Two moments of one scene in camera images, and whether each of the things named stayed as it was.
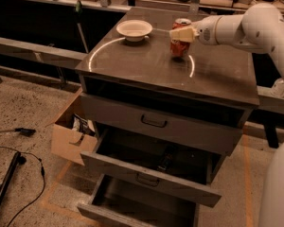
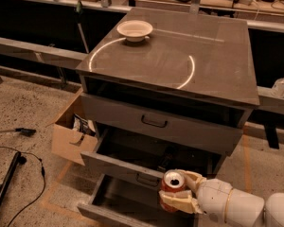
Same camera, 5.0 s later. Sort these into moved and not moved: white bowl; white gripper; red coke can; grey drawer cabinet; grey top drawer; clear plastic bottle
Moved: white gripper; red coke can
Not moved: grey drawer cabinet; white bowl; clear plastic bottle; grey top drawer
